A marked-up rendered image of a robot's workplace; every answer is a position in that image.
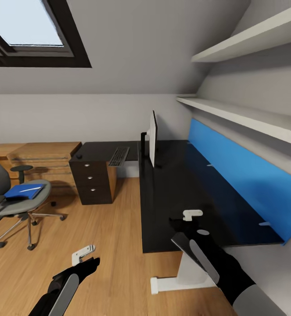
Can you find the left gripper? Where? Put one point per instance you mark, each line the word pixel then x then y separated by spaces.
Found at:
pixel 88 267

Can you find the folder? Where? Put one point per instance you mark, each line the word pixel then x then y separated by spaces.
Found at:
pixel 23 192

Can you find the notebook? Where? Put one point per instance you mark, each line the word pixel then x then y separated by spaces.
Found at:
pixel 183 243

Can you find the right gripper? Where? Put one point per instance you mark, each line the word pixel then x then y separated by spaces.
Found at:
pixel 181 225

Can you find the swivel chair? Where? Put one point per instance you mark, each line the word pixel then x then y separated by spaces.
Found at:
pixel 24 209

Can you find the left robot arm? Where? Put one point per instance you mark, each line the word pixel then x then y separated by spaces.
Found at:
pixel 65 283

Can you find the keyboard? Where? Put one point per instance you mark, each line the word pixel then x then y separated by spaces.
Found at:
pixel 119 157

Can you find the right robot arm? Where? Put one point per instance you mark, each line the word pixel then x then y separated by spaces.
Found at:
pixel 246 297

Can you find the monitor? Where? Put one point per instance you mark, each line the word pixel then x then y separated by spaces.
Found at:
pixel 152 133

